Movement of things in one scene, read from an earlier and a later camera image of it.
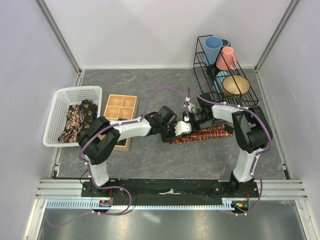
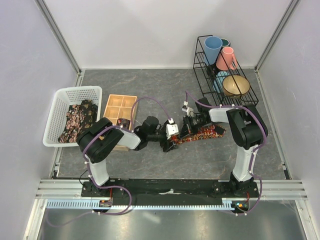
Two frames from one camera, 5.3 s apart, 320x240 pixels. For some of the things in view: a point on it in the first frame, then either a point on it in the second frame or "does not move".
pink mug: [227, 59] does not move
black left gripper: [166, 139] to [164, 145]
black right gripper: [194, 127] does not move
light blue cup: [217, 84] does not move
